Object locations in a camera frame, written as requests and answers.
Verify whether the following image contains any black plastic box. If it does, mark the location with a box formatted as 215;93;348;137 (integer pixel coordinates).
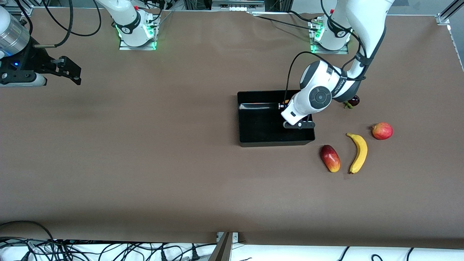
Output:
237;90;316;148

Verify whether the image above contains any yellow banana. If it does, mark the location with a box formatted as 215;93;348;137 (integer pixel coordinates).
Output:
346;133;368;174

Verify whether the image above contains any red apple right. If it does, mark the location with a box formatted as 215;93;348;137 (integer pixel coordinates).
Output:
371;122;394;140

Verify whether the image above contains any red yellow mango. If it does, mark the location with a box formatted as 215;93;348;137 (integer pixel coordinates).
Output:
320;145;341;173

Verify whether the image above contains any white socket strip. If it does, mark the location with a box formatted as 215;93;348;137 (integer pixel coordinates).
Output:
211;0;266;12

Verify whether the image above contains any grey metal bar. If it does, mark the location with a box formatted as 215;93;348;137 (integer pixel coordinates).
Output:
208;232;232;261

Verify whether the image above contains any right arm long black cable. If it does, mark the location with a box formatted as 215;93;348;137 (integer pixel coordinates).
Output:
42;0;101;37

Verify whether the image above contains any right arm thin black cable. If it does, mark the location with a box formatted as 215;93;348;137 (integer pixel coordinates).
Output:
14;0;33;26

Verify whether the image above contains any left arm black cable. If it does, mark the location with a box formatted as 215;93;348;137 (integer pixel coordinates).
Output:
285;51;367;105

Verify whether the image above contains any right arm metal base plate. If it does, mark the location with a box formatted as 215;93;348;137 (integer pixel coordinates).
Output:
119;16;157;50

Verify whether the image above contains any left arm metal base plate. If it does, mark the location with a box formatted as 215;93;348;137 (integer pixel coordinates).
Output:
310;18;349;55

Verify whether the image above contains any silver metal bracket plate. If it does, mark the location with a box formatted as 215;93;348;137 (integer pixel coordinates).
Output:
216;232;240;243

